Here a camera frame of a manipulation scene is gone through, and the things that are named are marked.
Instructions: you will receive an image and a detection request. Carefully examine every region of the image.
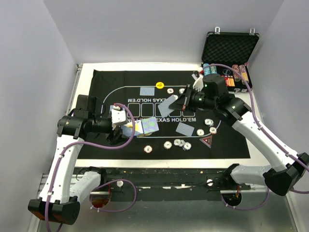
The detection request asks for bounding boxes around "purple tan chip row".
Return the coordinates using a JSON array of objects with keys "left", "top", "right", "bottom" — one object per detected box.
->
[{"left": 239, "top": 65, "right": 249, "bottom": 84}]

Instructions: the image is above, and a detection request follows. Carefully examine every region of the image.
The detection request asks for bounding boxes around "red triangular dealer marker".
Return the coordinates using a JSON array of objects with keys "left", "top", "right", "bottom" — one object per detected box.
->
[{"left": 199, "top": 135, "right": 212, "bottom": 148}]

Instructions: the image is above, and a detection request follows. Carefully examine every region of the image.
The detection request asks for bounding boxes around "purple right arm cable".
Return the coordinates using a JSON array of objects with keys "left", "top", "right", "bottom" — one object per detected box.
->
[{"left": 199, "top": 63, "right": 309, "bottom": 210}]

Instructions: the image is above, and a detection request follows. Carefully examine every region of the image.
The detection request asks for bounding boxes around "blue playing card deck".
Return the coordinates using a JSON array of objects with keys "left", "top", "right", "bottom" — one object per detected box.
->
[{"left": 121, "top": 117, "right": 159, "bottom": 137}]

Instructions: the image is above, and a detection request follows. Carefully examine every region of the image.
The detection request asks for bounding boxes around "black aluminium poker chip case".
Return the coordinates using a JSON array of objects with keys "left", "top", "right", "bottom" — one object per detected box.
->
[{"left": 201, "top": 27, "right": 260, "bottom": 93}]

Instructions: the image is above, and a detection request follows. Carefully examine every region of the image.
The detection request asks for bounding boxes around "red orange card box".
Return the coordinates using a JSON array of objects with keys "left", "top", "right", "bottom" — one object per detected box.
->
[{"left": 224, "top": 75, "right": 235, "bottom": 87}]

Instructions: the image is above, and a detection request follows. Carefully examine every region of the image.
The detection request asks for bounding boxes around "black poker table mat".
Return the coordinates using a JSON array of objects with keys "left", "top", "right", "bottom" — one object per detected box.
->
[{"left": 79, "top": 70, "right": 250, "bottom": 160}]

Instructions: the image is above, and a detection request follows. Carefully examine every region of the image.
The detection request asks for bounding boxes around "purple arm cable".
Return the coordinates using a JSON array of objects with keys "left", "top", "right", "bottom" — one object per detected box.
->
[
  {"left": 199, "top": 63, "right": 309, "bottom": 210},
  {"left": 44, "top": 102, "right": 138, "bottom": 232}
]

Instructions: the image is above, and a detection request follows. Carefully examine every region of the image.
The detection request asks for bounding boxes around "aluminium mounting rail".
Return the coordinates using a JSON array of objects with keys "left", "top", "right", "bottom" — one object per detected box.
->
[{"left": 38, "top": 172, "right": 295, "bottom": 194}]

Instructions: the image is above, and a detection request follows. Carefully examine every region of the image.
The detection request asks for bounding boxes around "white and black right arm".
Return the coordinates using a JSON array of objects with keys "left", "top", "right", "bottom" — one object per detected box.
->
[{"left": 169, "top": 74, "right": 309, "bottom": 196}]

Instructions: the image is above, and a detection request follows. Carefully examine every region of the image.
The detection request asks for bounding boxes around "light blue chip row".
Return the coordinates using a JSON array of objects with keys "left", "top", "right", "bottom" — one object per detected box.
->
[{"left": 203, "top": 63, "right": 211, "bottom": 76}]

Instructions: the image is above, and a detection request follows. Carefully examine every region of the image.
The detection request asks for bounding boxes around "green chip row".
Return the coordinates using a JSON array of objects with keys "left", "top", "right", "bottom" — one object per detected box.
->
[{"left": 210, "top": 65, "right": 217, "bottom": 74}]

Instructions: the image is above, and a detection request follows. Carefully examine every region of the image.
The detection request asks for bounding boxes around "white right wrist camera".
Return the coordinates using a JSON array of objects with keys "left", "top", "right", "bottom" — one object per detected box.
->
[{"left": 192, "top": 71, "right": 204, "bottom": 92}]

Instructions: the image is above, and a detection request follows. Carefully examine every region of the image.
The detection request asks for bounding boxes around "blue white chip stack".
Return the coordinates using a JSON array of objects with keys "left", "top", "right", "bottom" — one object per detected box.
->
[{"left": 182, "top": 142, "right": 192, "bottom": 150}]

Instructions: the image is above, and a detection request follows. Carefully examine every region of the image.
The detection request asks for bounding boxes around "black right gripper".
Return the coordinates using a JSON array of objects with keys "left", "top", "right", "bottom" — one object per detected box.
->
[{"left": 169, "top": 84, "right": 217, "bottom": 113}]

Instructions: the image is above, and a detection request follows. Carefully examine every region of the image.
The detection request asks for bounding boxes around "red white chip near edge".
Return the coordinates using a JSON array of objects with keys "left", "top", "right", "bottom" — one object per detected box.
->
[{"left": 143, "top": 145, "right": 153, "bottom": 154}]

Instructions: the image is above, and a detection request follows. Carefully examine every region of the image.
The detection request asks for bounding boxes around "blue white 5 chip right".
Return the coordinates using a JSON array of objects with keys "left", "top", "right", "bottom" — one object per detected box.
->
[{"left": 204, "top": 118, "right": 214, "bottom": 127}]

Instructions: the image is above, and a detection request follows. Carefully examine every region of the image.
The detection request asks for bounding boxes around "red brown chip row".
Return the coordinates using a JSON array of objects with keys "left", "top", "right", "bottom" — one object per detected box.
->
[{"left": 232, "top": 64, "right": 241, "bottom": 82}]

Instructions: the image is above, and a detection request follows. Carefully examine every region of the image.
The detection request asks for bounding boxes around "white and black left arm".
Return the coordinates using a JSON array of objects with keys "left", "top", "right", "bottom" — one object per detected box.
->
[{"left": 28, "top": 95, "right": 132, "bottom": 230}]

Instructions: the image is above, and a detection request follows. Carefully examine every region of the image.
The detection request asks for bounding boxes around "yellow round dealer button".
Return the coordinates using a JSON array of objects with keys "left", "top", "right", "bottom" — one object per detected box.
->
[{"left": 155, "top": 82, "right": 165, "bottom": 89}]

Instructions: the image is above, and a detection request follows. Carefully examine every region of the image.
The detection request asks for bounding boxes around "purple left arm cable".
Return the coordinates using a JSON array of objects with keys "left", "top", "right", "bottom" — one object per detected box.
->
[{"left": 44, "top": 102, "right": 138, "bottom": 232}]

